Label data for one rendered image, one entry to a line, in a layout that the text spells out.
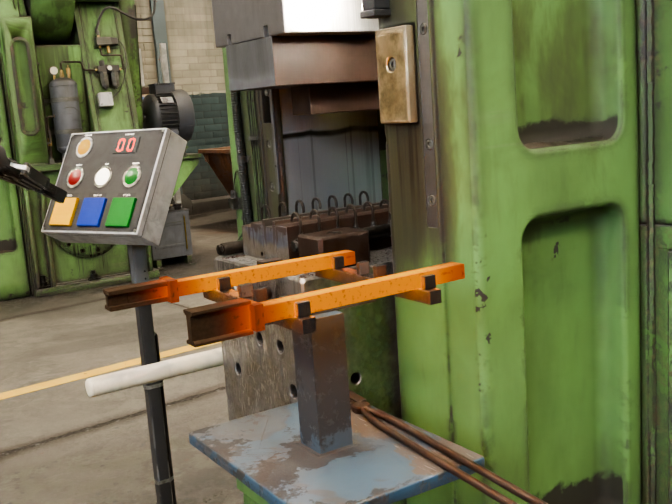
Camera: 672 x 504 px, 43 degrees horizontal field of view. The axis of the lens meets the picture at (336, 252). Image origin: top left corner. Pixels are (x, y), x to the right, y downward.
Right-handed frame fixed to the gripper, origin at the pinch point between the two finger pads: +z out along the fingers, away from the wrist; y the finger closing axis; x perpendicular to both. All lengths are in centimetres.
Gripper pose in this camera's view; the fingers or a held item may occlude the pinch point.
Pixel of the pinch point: (52, 191)
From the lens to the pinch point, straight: 209.5
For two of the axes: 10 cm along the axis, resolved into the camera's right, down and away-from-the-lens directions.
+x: 2.0, -9.4, 2.7
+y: 8.5, 0.3, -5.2
